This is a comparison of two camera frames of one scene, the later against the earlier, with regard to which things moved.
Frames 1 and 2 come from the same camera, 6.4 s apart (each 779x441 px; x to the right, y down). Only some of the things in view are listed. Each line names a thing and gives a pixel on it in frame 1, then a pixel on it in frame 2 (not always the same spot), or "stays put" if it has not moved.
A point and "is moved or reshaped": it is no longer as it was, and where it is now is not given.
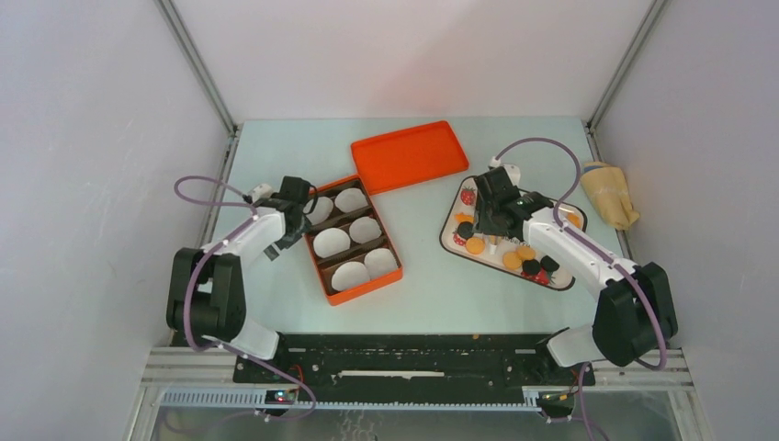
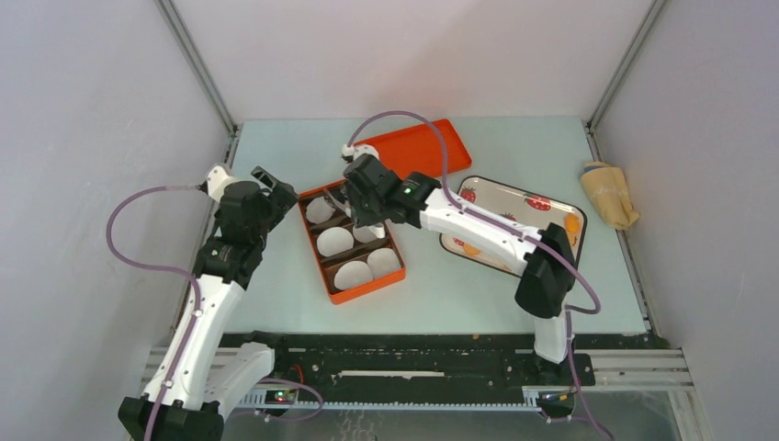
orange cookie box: [348, 240] stays put
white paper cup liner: [320, 211] stays put
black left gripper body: [294, 234] to [276, 204]
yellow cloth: [608, 187] stays put
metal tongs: [491, 243] is moved or reshaped
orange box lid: [407, 157] stays put
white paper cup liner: [379, 261] stays put
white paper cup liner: [331, 241] stays put
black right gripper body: [483, 220] to [366, 212]
